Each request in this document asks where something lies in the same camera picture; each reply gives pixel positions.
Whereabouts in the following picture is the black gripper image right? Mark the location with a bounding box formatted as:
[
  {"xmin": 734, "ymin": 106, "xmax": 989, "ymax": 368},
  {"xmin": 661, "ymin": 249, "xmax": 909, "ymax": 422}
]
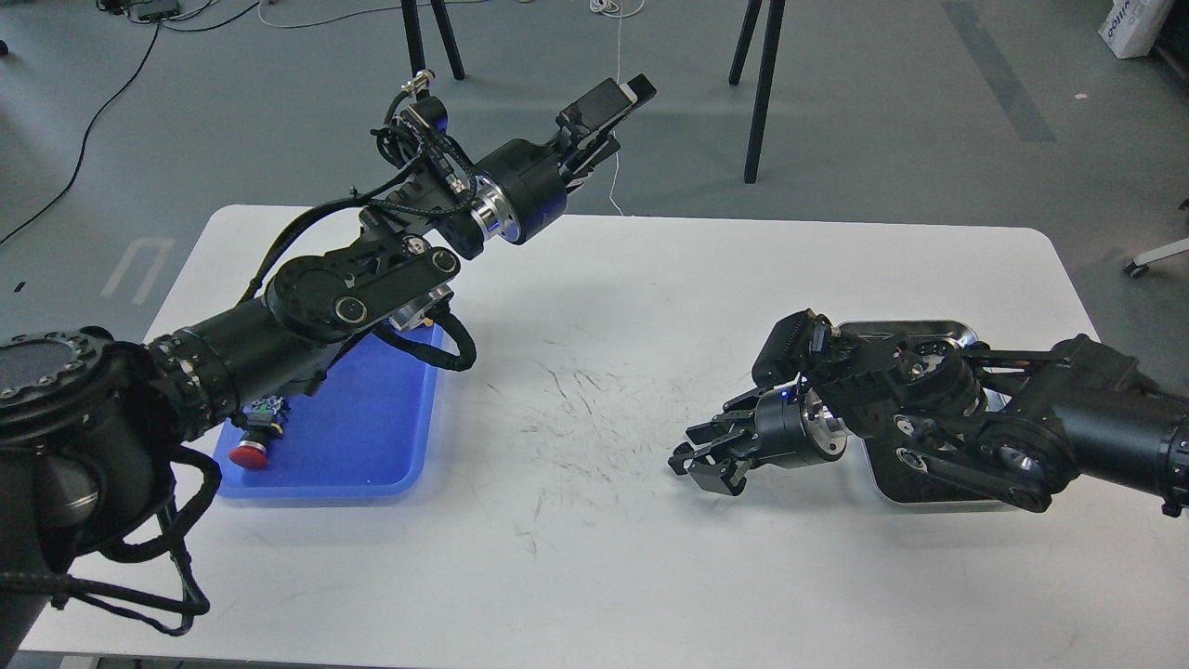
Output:
[{"xmin": 668, "ymin": 387, "xmax": 848, "ymax": 496}]

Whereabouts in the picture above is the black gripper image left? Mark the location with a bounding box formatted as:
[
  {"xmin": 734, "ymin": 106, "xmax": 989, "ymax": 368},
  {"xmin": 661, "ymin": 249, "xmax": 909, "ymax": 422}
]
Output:
[{"xmin": 470, "ymin": 72, "xmax": 658, "ymax": 246}]

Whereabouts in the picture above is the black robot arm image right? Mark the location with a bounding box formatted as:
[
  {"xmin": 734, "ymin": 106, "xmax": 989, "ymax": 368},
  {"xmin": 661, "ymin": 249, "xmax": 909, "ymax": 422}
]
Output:
[{"xmin": 668, "ymin": 309, "xmax": 1188, "ymax": 518}]

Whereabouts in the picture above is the silver metal tray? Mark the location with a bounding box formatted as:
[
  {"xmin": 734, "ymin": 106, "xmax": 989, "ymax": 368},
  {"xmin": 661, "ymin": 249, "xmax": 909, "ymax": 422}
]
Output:
[{"xmin": 838, "ymin": 321, "xmax": 1008, "ymax": 515}]

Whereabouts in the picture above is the blue plastic tray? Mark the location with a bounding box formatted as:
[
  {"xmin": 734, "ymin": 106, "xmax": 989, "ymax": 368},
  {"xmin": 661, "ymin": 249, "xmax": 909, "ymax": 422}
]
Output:
[{"xmin": 214, "ymin": 335, "xmax": 438, "ymax": 507}]

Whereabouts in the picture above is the black table leg pair right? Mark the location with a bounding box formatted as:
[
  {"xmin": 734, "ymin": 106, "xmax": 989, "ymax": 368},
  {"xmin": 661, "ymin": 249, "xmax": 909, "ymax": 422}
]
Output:
[{"xmin": 726, "ymin": 1, "xmax": 786, "ymax": 185}]

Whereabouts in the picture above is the black table leg pair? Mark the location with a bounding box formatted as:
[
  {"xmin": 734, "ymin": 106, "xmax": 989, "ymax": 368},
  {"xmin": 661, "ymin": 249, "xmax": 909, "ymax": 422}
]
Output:
[
  {"xmin": 400, "ymin": 0, "xmax": 466, "ymax": 83},
  {"xmin": 726, "ymin": 1, "xmax": 786, "ymax": 185}
]

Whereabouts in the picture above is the black table leg pair left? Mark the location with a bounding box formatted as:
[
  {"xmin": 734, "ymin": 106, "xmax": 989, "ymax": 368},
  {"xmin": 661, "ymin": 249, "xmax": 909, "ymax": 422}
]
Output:
[{"xmin": 400, "ymin": 0, "xmax": 466, "ymax": 83}]

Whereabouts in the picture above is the white cardboard box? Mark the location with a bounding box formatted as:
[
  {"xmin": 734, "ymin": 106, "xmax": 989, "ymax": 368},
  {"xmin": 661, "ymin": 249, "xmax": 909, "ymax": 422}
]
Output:
[{"xmin": 1097, "ymin": 1, "xmax": 1174, "ymax": 59}]

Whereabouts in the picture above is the white cable on floor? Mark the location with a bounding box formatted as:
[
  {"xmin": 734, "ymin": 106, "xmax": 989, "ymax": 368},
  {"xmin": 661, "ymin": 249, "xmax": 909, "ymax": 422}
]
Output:
[{"xmin": 589, "ymin": 0, "xmax": 646, "ymax": 216}]

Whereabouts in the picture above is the red push button switch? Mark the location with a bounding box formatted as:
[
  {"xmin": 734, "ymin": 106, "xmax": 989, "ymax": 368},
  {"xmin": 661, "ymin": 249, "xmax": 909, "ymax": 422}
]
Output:
[{"xmin": 227, "ymin": 397, "xmax": 290, "ymax": 471}]

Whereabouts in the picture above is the black cable on floor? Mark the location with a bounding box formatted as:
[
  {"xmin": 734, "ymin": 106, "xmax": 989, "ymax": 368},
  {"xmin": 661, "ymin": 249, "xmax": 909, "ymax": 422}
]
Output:
[{"xmin": 0, "ymin": 0, "xmax": 262, "ymax": 248}]

